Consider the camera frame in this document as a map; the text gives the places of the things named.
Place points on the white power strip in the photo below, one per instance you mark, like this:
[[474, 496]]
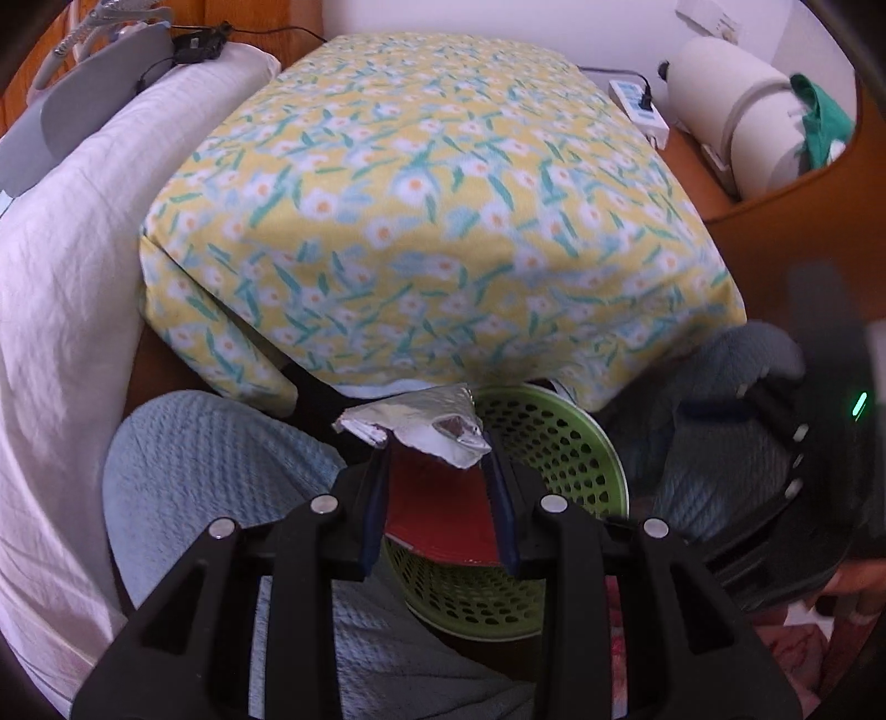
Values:
[[640, 104]]

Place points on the grey bedside machine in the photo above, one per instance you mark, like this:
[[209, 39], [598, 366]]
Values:
[[83, 118]]

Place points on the white pillow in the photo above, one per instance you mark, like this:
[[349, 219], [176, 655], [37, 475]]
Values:
[[76, 332]]

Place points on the pink printed cloth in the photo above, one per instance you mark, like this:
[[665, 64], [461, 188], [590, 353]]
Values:
[[775, 658]]

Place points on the green cloth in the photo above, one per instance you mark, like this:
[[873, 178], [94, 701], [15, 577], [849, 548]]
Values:
[[824, 118]]

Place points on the red foil snack packet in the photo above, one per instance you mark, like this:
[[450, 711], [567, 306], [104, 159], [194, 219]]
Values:
[[443, 505]]

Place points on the person's right forearm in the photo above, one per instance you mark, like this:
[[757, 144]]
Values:
[[851, 581]]

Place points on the green perforated plastic basket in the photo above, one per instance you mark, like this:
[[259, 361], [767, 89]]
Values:
[[554, 457]]

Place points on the wooden headboard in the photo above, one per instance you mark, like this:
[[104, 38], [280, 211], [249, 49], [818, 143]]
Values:
[[138, 41]]

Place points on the white cylindrical appliance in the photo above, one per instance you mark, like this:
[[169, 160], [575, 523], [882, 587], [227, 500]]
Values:
[[740, 111]]

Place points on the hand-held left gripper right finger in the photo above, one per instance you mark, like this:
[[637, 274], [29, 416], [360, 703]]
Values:
[[502, 520]]

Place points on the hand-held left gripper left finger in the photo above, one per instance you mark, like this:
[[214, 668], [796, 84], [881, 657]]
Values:
[[370, 526]]

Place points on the yellow floral pillow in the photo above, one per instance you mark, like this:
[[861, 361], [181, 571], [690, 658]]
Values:
[[443, 214]]

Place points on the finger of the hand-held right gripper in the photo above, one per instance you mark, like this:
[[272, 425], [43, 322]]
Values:
[[754, 526], [747, 410]]

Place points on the wooden nightstand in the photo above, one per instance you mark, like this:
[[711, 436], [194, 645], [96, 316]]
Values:
[[699, 180]]

